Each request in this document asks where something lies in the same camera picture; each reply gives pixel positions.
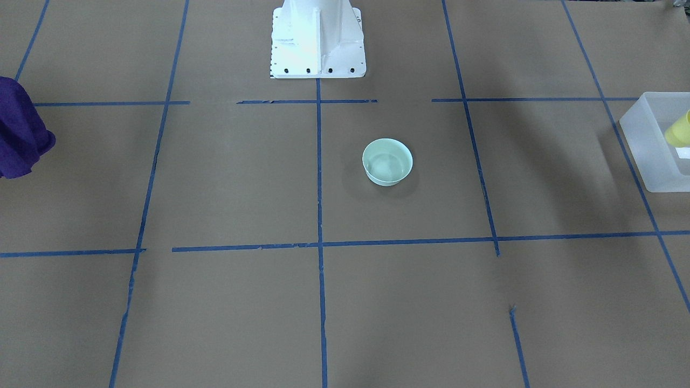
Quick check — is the purple cloth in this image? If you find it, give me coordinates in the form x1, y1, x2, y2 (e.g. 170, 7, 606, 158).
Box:
1, 77, 56, 179

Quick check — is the light green bowl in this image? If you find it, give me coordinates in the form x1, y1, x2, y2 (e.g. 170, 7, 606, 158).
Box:
362, 138, 413, 187

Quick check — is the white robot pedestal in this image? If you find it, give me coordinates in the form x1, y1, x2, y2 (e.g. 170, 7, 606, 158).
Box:
270, 1, 367, 79

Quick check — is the clear plastic box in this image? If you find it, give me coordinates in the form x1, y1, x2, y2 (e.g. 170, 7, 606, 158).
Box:
619, 92, 689, 192

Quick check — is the yellow paper cup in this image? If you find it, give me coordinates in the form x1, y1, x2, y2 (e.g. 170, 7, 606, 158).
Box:
664, 110, 690, 148

